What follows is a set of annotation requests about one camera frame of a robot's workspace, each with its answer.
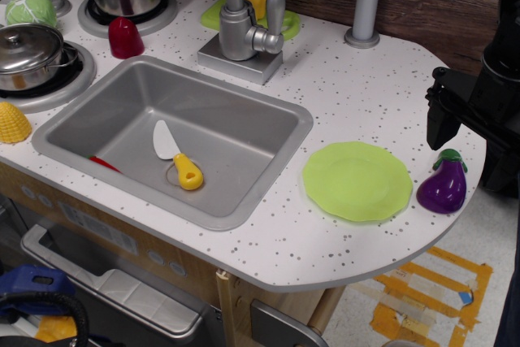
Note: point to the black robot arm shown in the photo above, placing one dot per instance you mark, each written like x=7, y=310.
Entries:
x=501, y=168

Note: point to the red toy pepper half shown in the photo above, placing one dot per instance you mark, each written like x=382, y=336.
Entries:
x=124, y=38

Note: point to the front stove burner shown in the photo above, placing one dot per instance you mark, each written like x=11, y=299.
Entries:
x=68, y=84

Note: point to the rear right stove burner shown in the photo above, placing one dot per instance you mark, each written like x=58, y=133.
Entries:
x=96, y=22

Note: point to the grey support pole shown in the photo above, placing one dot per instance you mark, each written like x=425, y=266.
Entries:
x=362, y=34

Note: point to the silver toy faucet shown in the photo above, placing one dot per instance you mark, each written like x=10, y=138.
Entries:
x=243, y=48

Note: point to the green plastic cutting board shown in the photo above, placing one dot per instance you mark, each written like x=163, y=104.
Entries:
x=290, y=28

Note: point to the yellow handled toy knife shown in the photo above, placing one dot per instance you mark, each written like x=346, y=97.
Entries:
x=188, y=175

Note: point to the purple toy eggplant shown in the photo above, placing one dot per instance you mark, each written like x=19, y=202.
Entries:
x=444, y=191

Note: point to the stove burner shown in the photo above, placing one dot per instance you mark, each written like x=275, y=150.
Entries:
x=68, y=84
x=96, y=22

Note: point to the yellow floor tape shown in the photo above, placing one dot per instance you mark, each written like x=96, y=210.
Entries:
x=433, y=301

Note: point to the blue clamp with black cable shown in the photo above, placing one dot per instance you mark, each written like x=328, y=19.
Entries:
x=39, y=290

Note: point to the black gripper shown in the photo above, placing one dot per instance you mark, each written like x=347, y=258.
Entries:
x=488, y=104

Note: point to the light green plastic plate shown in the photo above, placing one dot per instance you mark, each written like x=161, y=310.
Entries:
x=357, y=182

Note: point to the yellow toy corn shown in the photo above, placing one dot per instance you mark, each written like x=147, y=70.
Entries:
x=15, y=127

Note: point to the lidded steel pot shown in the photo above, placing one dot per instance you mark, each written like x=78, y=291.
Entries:
x=31, y=55

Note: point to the silver oven door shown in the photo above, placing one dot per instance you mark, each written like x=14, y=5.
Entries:
x=124, y=302

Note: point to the grey toy sink basin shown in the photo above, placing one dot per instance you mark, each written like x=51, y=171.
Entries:
x=240, y=139

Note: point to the green toy cabbage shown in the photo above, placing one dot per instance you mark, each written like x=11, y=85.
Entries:
x=32, y=12

